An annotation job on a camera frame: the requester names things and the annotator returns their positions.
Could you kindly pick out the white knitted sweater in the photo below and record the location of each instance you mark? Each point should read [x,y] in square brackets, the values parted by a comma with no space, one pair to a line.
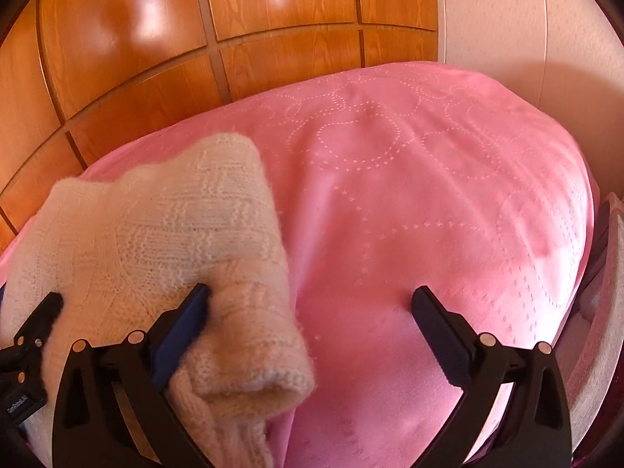
[170,234]

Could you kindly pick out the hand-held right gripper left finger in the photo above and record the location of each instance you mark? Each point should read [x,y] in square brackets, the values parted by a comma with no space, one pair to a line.
[183,331]

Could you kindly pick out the pink blanket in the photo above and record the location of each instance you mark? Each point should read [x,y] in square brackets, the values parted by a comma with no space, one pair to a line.
[390,204]

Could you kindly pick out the wooden wardrobe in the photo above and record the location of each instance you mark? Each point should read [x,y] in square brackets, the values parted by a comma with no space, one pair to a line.
[122,34]

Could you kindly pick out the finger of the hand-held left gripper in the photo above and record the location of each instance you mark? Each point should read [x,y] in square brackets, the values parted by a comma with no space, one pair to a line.
[44,317]

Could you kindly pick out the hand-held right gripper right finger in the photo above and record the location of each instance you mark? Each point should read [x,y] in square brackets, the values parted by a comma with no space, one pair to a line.
[441,336]

